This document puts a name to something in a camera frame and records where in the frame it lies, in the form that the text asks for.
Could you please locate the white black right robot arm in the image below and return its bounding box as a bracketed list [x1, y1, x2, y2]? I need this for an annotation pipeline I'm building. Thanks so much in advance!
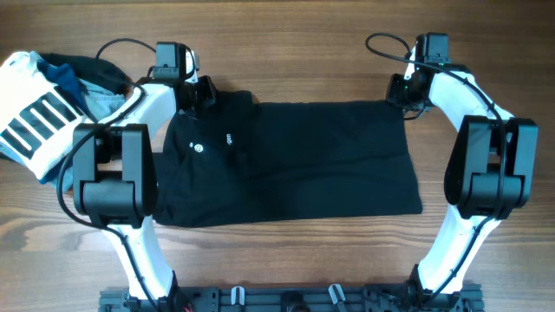
[388, 47, 539, 307]

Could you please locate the black polo shirt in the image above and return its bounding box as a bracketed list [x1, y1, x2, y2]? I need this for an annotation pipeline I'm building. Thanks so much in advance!
[154, 91, 423, 228]

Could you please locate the light grey folded garment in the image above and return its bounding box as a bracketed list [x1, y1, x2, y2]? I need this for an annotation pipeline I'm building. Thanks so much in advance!
[49, 78, 126, 192]

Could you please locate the white black striped folded shirt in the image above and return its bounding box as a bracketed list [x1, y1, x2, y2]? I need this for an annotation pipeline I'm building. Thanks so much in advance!
[1, 51, 97, 179]

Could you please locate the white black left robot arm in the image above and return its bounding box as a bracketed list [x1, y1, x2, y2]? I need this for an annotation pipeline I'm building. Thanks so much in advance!
[68, 42, 215, 311]

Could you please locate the black folded garment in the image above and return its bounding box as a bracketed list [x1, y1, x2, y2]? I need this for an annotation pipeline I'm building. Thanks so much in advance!
[41, 53, 129, 94]

